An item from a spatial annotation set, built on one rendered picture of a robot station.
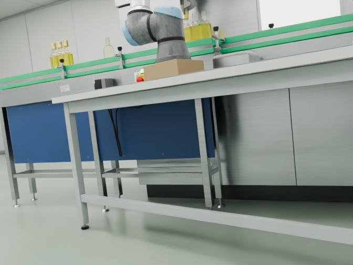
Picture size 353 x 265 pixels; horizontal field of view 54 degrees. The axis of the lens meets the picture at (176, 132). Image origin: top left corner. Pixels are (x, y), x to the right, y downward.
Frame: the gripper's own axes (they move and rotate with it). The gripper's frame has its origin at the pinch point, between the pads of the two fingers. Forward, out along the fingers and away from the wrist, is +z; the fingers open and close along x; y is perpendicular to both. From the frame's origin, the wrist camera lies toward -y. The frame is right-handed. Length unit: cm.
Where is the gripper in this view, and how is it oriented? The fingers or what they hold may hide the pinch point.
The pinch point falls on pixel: (185, 13)
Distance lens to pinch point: 210.5
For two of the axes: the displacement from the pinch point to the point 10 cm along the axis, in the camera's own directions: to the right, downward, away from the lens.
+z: 1.1, 9.9, 0.9
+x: 4.4, -1.2, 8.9
